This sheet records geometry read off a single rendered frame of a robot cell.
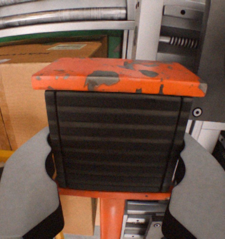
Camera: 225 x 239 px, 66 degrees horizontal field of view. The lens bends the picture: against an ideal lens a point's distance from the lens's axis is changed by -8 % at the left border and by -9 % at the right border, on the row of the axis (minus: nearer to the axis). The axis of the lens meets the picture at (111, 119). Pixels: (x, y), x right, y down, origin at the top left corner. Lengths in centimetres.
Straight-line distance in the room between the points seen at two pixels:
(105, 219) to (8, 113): 35
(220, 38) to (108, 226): 26
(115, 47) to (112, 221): 119
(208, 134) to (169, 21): 26
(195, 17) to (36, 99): 33
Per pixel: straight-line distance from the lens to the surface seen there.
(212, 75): 29
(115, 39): 129
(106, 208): 17
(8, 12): 94
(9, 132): 49
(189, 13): 32
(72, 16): 76
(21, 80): 41
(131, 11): 70
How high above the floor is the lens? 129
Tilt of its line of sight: 62 degrees down
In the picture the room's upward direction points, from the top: 175 degrees counter-clockwise
